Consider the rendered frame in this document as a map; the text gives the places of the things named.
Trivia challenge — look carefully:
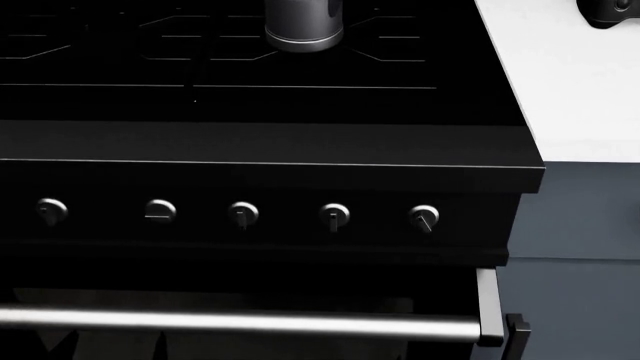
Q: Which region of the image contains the black countertop appliance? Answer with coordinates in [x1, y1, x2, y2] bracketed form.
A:
[575, 0, 640, 30]

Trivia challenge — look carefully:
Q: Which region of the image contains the black stove knob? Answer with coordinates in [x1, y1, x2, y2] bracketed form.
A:
[144, 198, 178, 226]
[227, 201, 261, 231]
[407, 204, 441, 234]
[318, 202, 352, 234]
[35, 197, 70, 228]

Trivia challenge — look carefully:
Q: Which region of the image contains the silver oven door handle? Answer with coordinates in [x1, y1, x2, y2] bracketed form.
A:
[0, 267, 505, 348]

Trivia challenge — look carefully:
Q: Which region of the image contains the grey base cabinet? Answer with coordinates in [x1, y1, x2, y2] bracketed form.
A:
[492, 162, 640, 360]

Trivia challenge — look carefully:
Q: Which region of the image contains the black stove grate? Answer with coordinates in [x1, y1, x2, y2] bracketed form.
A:
[0, 0, 439, 99]

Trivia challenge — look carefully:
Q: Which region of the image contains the grey metal kettle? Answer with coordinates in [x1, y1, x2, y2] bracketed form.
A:
[263, 0, 345, 54]

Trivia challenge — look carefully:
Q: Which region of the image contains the black stove range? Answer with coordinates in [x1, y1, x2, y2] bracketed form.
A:
[0, 0, 547, 360]

